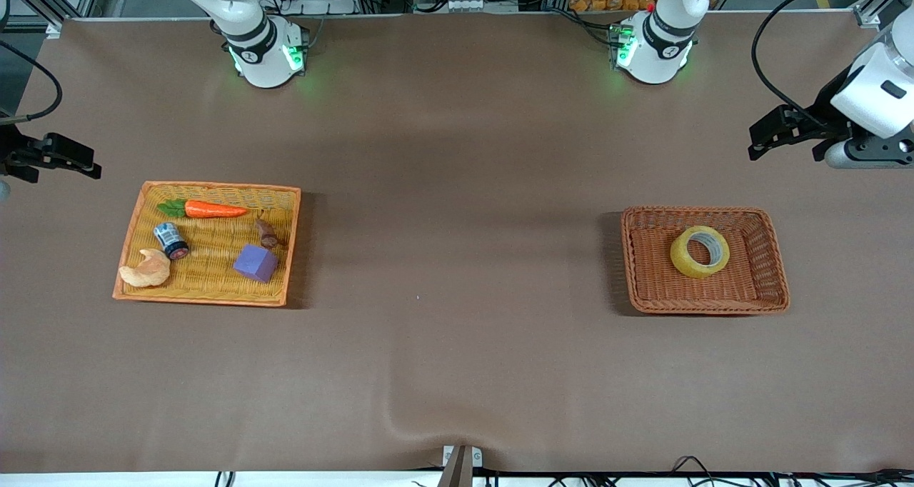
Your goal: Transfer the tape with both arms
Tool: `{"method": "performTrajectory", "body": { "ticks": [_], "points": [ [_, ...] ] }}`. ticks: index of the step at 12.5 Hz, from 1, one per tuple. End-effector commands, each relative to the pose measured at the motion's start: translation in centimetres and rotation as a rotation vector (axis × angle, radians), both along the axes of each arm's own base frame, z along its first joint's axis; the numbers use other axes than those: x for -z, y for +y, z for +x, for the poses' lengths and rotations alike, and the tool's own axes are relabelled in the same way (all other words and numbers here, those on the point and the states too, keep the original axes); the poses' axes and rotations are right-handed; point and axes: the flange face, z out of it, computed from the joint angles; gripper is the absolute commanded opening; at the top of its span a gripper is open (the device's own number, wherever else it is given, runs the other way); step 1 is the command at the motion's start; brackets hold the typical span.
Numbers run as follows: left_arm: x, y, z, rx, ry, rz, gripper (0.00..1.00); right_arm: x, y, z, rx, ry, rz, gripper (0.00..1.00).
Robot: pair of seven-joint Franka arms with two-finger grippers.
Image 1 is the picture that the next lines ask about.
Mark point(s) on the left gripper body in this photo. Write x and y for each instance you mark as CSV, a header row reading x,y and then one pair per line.
x,y
818,122

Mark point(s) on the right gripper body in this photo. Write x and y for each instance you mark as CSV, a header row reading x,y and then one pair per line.
x,y
16,148

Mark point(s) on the yellow tape roll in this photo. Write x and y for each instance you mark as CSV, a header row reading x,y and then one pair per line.
x,y
682,262

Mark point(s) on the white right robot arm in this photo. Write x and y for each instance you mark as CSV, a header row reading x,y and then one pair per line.
x,y
260,58

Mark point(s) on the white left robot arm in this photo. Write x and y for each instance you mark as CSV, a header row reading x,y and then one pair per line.
x,y
653,55

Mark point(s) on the small blue white can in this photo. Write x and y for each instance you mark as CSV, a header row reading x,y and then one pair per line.
x,y
171,241

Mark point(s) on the toy croissant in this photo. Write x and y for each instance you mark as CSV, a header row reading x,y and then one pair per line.
x,y
146,273

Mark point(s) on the orange toy carrot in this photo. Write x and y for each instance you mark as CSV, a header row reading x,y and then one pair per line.
x,y
214,209

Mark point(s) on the brown wicker basket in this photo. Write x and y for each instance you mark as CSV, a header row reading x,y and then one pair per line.
x,y
657,287

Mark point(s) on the small brown toy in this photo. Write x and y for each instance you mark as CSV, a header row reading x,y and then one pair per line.
x,y
267,236

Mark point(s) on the purple foam cube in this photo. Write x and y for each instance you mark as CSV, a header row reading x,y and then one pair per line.
x,y
255,263

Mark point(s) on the yellow woven tray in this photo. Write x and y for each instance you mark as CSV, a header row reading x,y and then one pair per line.
x,y
282,198

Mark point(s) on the white terminal block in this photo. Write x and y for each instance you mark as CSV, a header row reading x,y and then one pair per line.
x,y
471,4

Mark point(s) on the brown table cover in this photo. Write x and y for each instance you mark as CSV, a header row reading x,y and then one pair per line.
x,y
428,365

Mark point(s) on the aluminium frame profile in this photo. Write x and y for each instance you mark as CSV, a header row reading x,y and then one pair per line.
x,y
43,1
867,16

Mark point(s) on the metal clamp bracket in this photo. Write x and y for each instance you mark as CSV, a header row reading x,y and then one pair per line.
x,y
462,465

